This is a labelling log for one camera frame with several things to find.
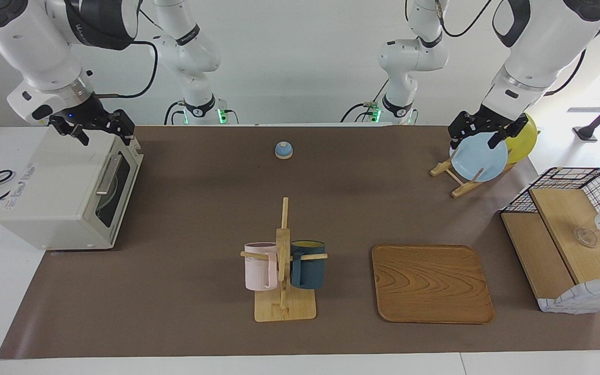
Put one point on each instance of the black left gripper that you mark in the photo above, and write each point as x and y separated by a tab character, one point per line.
479	121

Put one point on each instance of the wooden mug tree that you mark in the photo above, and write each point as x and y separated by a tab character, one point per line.
284	310

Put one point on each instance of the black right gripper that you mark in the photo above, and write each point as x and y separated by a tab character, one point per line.
91	114

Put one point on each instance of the wooden serving tray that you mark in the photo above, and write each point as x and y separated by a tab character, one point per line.
433	284

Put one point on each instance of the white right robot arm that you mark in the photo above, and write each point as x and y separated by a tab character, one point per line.
29	41

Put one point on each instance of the light blue plate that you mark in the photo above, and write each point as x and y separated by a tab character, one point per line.
479	159

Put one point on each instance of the clear glass cup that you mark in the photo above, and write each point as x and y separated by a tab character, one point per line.
586	237

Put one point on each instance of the dark teal mug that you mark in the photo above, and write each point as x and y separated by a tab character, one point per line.
310	271

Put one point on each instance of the wooden plate rack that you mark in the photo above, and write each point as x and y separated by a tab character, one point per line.
441	168

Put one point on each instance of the cream toaster oven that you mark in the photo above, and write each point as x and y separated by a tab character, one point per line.
45	198

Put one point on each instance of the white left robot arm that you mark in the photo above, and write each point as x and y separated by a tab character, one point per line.
539	41

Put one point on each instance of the small blue lidded jar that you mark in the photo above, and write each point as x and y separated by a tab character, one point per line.
284	151

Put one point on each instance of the yellow plate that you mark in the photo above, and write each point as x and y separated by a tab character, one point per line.
524	143

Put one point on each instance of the pink mug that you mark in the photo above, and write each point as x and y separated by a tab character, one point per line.
258	271

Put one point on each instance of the brown table mat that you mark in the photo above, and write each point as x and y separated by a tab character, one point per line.
175	312

